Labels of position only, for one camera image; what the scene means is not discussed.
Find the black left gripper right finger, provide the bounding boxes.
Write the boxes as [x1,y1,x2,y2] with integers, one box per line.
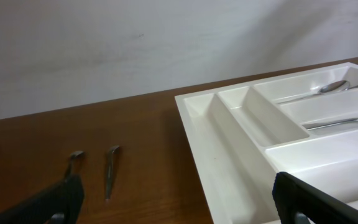
[272,172,358,224]

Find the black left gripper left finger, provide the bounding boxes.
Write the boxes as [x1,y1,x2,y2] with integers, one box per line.
[0,175,85,224]

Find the steel fork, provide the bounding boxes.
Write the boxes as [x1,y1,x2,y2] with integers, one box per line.
[303,118,358,130]

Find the small metal spoon left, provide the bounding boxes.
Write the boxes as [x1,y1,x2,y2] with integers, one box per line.
[64,151,85,180]

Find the small metal spoon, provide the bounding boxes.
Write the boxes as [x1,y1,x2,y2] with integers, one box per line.
[64,151,85,180]
[104,145,120,201]

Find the small metal spoon right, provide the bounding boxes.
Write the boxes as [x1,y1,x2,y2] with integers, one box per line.
[104,145,120,201]

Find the white plastic cutlery tray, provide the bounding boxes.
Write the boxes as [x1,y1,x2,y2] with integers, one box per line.
[175,63,358,223]

